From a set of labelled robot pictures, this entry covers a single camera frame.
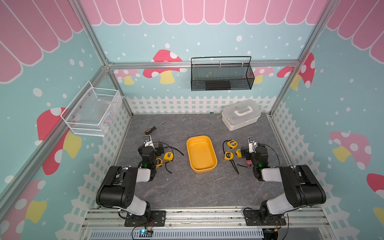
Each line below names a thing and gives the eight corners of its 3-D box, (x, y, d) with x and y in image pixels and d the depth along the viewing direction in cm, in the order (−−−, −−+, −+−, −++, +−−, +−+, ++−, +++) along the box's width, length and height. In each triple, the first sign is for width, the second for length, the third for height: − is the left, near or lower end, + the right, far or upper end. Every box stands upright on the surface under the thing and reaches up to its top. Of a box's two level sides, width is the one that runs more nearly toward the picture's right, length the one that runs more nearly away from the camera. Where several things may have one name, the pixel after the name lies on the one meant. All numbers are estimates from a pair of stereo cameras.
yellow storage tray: (193, 176, 90) (193, 172, 85) (185, 143, 105) (185, 138, 100) (219, 170, 93) (221, 166, 88) (208, 138, 108) (208, 133, 103)
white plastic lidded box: (232, 135, 110) (235, 123, 100) (218, 119, 120) (220, 107, 110) (259, 121, 118) (265, 109, 108) (244, 108, 128) (248, 95, 118)
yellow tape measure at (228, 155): (224, 160, 96) (225, 158, 94) (223, 153, 100) (224, 151, 98) (233, 160, 96) (234, 158, 94) (232, 153, 100) (233, 151, 98)
